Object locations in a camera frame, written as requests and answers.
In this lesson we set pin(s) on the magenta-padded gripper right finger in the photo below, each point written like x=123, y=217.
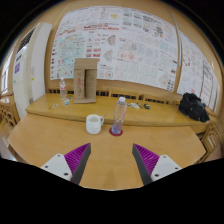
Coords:
x=148, y=160

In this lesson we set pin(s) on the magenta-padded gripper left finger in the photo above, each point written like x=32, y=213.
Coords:
x=76, y=160

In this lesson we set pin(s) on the clear plastic water bottle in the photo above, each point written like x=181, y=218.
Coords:
x=119, y=116

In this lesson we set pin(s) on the white ceramic mug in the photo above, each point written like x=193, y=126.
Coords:
x=93, y=125

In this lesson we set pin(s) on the flat round red coaster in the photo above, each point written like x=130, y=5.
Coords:
x=113, y=134

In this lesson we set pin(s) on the small dark device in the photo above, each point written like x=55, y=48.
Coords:
x=147, y=106

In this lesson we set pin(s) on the white remote control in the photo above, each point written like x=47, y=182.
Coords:
x=135, y=105

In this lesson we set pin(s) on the wooden chair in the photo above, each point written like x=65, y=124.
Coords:
x=211, y=140
x=6, y=111

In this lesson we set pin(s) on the black bag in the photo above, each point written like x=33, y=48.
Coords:
x=193, y=106

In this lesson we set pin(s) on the small red-labelled clear bottle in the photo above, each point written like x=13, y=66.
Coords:
x=63, y=90

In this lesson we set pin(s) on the brown cardboard box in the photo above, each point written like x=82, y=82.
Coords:
x=85, y=81

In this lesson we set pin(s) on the white standing air conditioner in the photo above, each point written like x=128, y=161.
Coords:
x=31, y=70

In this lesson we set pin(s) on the narrow wall poster sheet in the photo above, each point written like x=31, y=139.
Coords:
x=196, y=73

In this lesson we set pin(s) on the large wall poster sheet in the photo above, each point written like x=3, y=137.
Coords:
x=126, y=43

